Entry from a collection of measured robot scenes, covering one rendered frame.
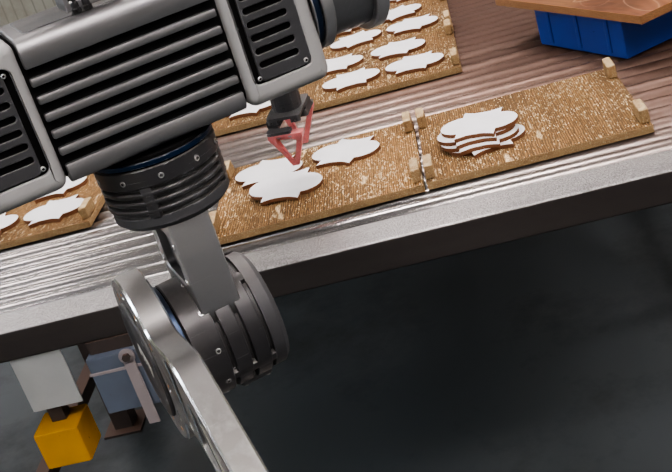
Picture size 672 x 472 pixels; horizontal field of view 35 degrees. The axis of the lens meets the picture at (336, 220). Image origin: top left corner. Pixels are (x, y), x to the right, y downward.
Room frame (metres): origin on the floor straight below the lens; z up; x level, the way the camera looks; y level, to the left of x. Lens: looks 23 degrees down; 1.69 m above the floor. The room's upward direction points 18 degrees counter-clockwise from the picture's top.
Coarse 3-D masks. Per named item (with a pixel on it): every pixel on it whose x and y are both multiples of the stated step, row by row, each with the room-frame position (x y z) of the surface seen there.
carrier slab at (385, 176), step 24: (384, 144) 2.05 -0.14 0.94; (408, 144) 2.01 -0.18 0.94; (240, 168) 2.18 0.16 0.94; (312, 168) 2.05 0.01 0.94; (336, 168) 2.00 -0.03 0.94; (360, 168) 1.96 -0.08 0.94; (384, 168) 1.93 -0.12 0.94; (408, 168) 1.89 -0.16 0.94; (240, 192) 2.04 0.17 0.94; (312, 192) 1.92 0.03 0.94; (336, 192) 1.88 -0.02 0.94; (360, 192) 1.85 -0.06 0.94; (384, 192) 1.81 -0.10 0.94; (408, 192) 1.80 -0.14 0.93; (240, 216) 1.92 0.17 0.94; (264, 216) 1.88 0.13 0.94; (288, 216) 1.84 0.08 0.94; (312, 216) 1.82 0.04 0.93
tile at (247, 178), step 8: (264, 160) 2.16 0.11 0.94; (272, 160) 2.14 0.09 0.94; (280, 160) 2.13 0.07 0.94; (248, 168) 2.14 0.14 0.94; (256, 168) 2.12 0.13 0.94; (264, 168) 2.11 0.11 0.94; (272, 168) 2.09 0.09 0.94; (280, 168) 2.08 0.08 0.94; (288, 168) 2.07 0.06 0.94; (296, 168) 2.05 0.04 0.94; (240, 176) 2.11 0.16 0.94; (248, 176) 2.09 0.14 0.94; (256, 176) 2.08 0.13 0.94; (264, 176) 2.06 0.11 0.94; (240, 184) 2.08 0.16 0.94; (248, 184) 2.05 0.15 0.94
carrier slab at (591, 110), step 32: (512, 96) 2.09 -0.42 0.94; (544, 96) 2.04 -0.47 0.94; (576, 96) 1.98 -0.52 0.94; (608, 96) 1.93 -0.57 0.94; (544, 128) 1.87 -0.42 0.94; (576, 128) 1.83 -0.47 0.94; (608, 128) 1.78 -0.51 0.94; (640, 128) 1.74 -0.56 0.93; (448, 160) 1.87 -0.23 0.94; (480, 160) 1.82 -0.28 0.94; (512, 160) 1.78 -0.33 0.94
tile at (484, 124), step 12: (456, 120) 1.97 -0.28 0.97; (468, 120) 1.95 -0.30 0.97; (480, 120) 1.93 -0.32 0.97; (492, 120) 1.91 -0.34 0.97; (504, 120) 1.89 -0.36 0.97; (516, 120) 1.88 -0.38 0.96; (444, 132) 1.92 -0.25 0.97; (456, 132) 1.91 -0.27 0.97; (468, 132) 1.89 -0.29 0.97; (480, 132) 1.87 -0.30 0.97; (492, 132) 1.85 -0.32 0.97
